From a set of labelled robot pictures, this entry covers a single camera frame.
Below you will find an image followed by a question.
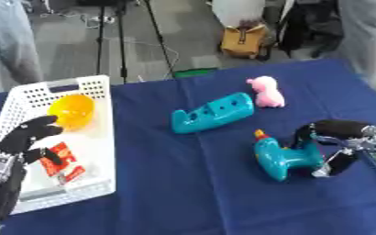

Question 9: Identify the yellow plastic bowl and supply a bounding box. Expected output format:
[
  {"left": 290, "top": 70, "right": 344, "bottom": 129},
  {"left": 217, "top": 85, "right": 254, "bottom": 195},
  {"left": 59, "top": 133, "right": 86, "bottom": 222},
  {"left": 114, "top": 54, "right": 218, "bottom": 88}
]
[{"left": 45, "top": 94, "right": 97, "bottom": 132}]

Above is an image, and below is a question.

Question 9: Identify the tan bag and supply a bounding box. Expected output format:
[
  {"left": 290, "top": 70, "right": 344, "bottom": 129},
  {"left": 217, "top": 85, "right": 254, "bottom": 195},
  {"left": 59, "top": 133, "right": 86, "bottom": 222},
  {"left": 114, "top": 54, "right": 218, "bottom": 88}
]
[{"left": 218, "top": 20, "right": 277, "bottom": 60}]

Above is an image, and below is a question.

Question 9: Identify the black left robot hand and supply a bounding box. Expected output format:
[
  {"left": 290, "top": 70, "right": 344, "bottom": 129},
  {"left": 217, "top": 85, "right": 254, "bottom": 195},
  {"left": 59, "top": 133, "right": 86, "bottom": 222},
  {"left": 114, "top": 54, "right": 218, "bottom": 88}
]
[{"left": 0, "top": 115, "right": 66, "bottom": 166}]

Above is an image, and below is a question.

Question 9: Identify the teal plastic toy holder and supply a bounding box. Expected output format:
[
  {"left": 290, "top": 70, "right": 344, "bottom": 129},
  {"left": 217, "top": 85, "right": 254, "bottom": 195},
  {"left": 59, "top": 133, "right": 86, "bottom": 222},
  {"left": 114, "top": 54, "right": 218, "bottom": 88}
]
[{"left": 170, "top": 92, "right": 256, "bottom": 135}]

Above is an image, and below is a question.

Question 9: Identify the white perforated plastic basket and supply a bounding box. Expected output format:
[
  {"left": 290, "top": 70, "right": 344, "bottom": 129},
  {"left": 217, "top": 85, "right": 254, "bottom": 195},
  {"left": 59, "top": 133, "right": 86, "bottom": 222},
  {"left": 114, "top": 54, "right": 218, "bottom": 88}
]
[{"left": 0, "top": 74, "right": 117, "bottom": 216}]

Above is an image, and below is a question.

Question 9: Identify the person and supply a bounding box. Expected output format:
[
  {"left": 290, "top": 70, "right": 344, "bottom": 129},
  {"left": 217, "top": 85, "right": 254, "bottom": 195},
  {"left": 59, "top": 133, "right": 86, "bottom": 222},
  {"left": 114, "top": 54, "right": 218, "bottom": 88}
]
[
  {"left": 334, "top": 0, "right": 376, "bottom": 93},
  {"left": 0, "top": 0, "right": 44, "bottom": 95}
]

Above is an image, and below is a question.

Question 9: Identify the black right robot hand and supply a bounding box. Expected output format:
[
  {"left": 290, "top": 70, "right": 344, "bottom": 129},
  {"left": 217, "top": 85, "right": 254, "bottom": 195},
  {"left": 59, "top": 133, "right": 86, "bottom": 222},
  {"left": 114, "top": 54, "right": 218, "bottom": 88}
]
[{"left": 291, "top": 118, "right": 376, "bottom": 177}]

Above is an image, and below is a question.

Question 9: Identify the red snack packet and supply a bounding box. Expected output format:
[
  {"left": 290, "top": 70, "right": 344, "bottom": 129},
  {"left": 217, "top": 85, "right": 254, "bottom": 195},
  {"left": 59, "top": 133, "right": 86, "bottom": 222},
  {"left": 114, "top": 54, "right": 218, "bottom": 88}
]
[{"left": 37, "top": 141, "right": 89, "bottom": 185}]

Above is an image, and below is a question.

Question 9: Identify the black tripod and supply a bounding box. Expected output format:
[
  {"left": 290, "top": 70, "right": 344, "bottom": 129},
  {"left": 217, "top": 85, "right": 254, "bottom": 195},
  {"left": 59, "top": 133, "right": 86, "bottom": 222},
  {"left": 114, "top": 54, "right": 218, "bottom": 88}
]
[{"left": 92, "top": 0, "right": 177, "bottom": 85}]

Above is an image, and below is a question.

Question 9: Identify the teal toy drill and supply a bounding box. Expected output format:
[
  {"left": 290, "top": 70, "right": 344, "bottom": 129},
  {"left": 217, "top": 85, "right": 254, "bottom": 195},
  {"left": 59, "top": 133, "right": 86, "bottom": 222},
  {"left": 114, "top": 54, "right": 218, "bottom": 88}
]
[{"left": 252, "top": 129, "right": 326, "bottom": 183}]

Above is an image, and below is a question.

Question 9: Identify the pink plush pig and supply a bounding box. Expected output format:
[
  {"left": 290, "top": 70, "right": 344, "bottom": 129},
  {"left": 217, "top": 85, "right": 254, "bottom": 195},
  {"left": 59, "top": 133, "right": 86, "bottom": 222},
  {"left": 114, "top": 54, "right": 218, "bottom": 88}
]
[{"left": 244, "top": 75, "right": 288, "bottom": 109}]

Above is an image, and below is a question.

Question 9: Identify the green object on floor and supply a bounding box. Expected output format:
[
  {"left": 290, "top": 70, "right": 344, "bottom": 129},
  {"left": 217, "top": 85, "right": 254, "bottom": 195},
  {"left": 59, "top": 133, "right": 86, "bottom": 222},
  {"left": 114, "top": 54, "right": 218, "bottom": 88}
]
[{"left": 171, "top": 67, "right": 220, "bottom": 79}]

